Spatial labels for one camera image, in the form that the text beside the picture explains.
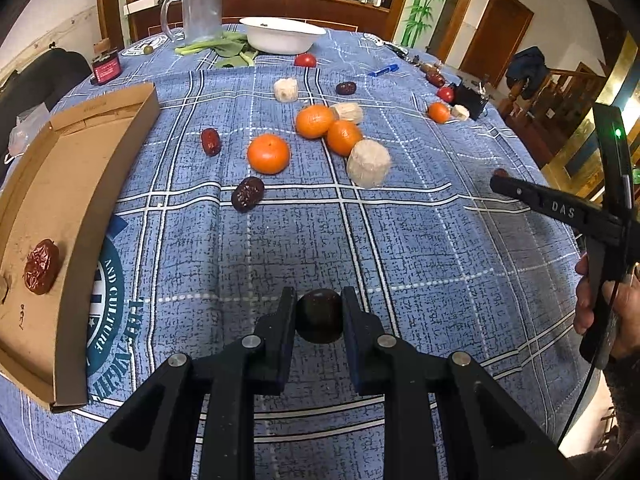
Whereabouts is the clear plastic pitcher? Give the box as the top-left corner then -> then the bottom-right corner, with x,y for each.
160,0 -> 224,43

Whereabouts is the gold frame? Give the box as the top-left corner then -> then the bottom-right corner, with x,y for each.
541,30 -> 640,201

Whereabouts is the wooden chair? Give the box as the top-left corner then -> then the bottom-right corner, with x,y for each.
500,62 -> 613,156

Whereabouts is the dark blue jacket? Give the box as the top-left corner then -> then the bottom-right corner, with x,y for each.
505,46 -> 553,103

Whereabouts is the brown wooden door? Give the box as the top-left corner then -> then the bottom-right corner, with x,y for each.
459,0 -> 535,78

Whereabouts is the black chair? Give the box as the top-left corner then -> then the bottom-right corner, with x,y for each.
0,49 -> 93,181

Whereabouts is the wooden cabinet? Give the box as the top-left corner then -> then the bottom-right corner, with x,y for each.
97,0 -> 481,47

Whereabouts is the clear plastic bag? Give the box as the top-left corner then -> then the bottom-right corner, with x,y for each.
5,105 -> 51,163

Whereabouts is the blue checked tablecloth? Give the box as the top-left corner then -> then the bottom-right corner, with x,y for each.
0,22 -> 608,480

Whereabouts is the bamboo wall painting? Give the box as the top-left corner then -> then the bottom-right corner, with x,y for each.
400,0 -> 451,51

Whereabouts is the dark round plum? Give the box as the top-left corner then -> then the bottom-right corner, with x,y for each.
296,288 -> 345,345

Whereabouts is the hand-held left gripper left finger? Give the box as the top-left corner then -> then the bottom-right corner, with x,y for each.
59,286 -> 298,480

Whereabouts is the person's right forearm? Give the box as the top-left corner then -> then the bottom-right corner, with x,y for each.
567,355 -> 640,480

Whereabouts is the black cable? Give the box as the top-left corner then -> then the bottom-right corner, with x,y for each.
554,270 -> 632,447

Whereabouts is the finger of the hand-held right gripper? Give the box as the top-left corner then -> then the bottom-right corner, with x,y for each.
489,169 -> 607,237

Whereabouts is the brown cardboard box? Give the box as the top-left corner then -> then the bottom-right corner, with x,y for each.
0,82 -> 162,413

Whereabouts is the red glass jar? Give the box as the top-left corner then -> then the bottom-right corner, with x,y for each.
90,47 -> 122,86

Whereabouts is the person's right hand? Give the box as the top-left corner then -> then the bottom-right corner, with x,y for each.
574,253 -> 640,361

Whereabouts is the white bowl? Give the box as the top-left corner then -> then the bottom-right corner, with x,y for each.
239,16 -> 327,55

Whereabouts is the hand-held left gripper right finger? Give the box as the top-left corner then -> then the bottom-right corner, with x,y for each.
341,286 -> 576,480

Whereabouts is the green leafy vegetable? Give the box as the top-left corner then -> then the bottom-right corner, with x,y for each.
174,31 -> 260,69

